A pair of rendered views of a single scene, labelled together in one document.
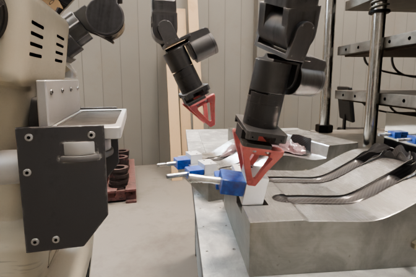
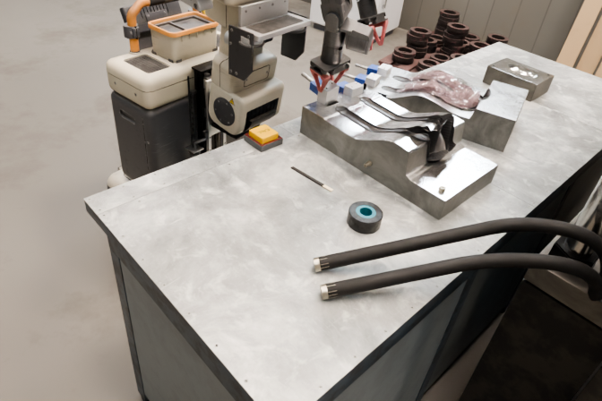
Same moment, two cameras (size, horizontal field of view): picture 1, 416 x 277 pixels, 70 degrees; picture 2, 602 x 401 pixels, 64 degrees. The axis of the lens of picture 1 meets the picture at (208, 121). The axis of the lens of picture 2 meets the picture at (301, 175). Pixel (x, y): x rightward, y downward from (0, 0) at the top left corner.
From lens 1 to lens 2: 117 cm
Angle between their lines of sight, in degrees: 52
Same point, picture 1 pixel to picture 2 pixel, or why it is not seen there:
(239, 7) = not seen: outside the picture
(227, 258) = not seen: hidden behind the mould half
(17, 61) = not seen: outside the picture
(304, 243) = (322, 130)
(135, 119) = not seen: outside the picture
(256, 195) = (322, 98)
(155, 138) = (561, 35)
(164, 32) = not seen: outside the picture
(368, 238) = (348, 145)
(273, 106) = (327, 52)
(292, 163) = (431, 106)
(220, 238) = not seen: hidden behind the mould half
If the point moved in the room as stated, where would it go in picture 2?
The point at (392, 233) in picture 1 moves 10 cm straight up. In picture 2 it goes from (359, 149) to (365, 116)
